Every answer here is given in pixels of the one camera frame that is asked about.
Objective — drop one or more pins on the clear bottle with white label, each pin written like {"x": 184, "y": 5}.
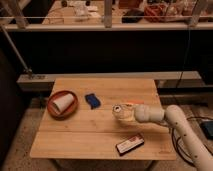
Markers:
{"x": 123, "y": 112}

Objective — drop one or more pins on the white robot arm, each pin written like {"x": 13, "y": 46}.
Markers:
{"x": 175, "y": 117}

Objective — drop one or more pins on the blue sponge block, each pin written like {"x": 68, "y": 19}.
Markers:
{"x": 92, "y": 100}

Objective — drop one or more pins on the orange carrot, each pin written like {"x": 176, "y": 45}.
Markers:
{"x": 134, "y": 102}

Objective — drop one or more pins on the white paper cup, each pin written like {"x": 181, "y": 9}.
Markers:
{"x": 61, "y": 102}

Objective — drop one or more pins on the black and red box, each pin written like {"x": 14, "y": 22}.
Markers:
{"x": 130, "y": 144}

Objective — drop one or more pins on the grey horizontal metal beam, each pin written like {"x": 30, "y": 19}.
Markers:
{"x": 45, "y": 82}

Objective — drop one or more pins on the grey metal diagonal pole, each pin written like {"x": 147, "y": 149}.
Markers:
{"x": 27, "y": 70}

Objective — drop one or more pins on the black power adapter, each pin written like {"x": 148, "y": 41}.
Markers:
{"x": 207, "y": 128}

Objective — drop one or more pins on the cluttered background shelf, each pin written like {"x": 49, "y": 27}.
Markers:
{"x": 181, "y": 15}

